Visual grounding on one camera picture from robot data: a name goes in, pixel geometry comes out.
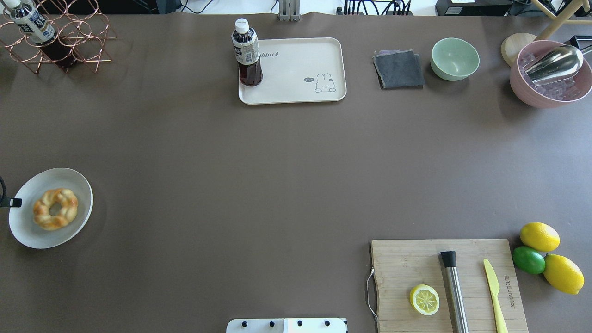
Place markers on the steel cylindrical muddler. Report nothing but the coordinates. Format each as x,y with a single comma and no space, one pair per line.
455,291

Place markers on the yellow lemon far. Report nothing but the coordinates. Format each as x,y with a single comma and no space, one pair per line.
540,236

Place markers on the yellow plastic knife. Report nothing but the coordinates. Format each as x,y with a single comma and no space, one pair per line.
494,286

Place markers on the wooden cutting board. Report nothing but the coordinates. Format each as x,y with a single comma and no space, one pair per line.
401,265

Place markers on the cream rabbit tray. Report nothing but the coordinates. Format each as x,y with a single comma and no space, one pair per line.
298,70

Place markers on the dark tea bottle on tray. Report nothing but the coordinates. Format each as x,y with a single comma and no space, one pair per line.
246,48

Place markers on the green lime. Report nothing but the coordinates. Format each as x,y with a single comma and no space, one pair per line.
529,260

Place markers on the steel ice scoop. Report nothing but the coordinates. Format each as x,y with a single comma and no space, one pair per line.
560,63

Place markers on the mint green bowl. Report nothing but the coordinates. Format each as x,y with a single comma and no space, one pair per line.
454,59

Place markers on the tea bottle in rack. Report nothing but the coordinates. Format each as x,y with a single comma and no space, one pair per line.
36,27

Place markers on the white round plate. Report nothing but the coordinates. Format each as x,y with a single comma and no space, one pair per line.
21,220

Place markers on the copper wire bottle rack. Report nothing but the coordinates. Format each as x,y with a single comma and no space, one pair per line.
80,25

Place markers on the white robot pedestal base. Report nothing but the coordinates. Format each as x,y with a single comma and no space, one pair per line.
288,325

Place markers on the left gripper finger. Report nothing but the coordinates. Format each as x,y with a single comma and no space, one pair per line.
11,202

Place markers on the pink ice bowl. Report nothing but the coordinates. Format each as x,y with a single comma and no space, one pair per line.
525,92

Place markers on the round wooden stand base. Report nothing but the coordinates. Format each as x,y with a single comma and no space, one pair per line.
513,44

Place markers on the yellow lemon near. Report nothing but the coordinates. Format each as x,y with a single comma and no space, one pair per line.
563,274

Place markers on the glazed twisted donut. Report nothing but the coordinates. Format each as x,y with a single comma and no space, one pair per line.
55,209

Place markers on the yellow lemon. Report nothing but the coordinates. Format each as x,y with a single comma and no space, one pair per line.
540,236
563,274

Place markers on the grey folded cloth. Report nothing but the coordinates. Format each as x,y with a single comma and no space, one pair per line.
398,69

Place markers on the half lemon slice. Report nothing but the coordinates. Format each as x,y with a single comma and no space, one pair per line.
424,299

